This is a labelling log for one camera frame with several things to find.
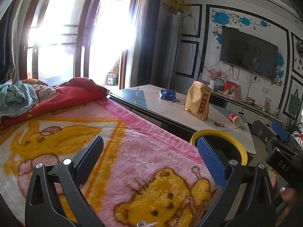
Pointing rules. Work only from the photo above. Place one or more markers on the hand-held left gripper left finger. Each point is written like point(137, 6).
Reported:
point(91, 156)

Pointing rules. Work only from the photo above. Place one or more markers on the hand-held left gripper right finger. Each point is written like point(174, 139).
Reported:
point(210, 163)

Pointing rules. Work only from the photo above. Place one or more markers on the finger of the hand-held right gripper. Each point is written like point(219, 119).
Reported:
point(280, 131)
point(259, 132)

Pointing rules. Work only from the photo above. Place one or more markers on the yellow rimmed bin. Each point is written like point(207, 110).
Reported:
point(213, 131)

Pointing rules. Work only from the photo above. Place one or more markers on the person's right hand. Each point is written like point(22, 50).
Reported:
point(287, 195)

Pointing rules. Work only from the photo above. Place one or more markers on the green potted plant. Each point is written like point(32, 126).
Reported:
point(294, 124)

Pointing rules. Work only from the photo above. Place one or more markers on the white television cabinet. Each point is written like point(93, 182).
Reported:
point(251, 110)

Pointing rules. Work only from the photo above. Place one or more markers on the red paper cup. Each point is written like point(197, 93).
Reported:
point(234, 118)

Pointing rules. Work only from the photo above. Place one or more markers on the green tote bag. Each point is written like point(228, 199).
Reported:
point(294, 104)

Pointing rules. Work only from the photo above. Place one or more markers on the pink yellow printed blanket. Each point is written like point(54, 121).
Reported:
point(142, 151)

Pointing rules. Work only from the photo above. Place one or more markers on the round black ornament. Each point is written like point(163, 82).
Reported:
point(219, 88)

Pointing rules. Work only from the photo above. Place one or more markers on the brown paper bag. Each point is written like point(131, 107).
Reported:
point(197, 101)

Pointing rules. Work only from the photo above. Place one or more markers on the white vase with red flowers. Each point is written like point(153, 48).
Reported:
point(212, 85)

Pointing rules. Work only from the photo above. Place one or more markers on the red quilt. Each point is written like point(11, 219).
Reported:
point(78, 89)

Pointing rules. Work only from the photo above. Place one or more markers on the white coffee table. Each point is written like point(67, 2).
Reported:
point(161, 108)

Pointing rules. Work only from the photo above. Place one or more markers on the floral white cloth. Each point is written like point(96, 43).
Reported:
point(47, 92)

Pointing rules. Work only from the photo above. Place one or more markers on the white paint bucket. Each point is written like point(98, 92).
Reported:
point(111, 80)

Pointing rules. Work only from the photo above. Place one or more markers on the blue tissue packet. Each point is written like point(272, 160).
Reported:
point(167, 94)

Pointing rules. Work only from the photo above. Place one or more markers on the black television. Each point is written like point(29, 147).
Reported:
point(248, 52)

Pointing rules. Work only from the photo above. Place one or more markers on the dried plant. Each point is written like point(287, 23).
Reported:
point(116, 68)

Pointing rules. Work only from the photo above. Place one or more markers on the light blue clothing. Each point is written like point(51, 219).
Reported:
point(21, 97)

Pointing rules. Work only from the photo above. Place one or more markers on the grey standing air conditioner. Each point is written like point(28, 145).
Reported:
point(174, 52)

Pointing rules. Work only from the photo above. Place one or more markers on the dark grey curtain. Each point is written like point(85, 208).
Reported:
point(144, 40)
point(9, 40)

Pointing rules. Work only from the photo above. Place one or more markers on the yellow artificial flowers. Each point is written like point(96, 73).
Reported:
point(176, 4)

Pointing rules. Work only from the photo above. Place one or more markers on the white paper wall notice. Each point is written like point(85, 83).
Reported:
point(265, 91)

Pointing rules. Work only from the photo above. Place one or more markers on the red picture frame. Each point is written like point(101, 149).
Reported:
point(230, 89)

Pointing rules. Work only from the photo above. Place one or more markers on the black wall clock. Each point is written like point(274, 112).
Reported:
point(299, 49)

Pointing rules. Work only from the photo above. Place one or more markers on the blue flower wall decal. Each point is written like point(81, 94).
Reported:
point(221, 16)

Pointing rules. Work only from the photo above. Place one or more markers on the brown window door frame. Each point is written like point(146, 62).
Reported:
point(85, 28)

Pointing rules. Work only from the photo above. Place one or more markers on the small white camera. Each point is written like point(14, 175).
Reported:
point(179, 14)

